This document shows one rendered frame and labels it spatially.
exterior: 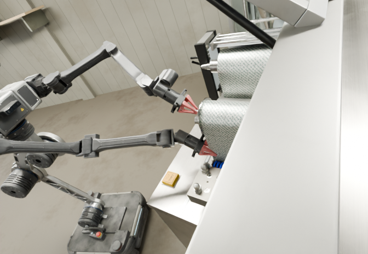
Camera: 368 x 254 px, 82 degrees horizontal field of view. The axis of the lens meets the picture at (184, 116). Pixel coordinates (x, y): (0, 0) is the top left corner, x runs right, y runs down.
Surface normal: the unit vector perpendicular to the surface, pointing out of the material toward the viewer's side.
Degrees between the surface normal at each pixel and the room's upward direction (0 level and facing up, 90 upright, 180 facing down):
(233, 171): 0
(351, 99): 0
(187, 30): 90
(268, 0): 90
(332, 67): 0
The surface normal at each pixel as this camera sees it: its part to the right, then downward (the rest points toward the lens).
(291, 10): -0.45, 0.66
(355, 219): -0.30, -0.74
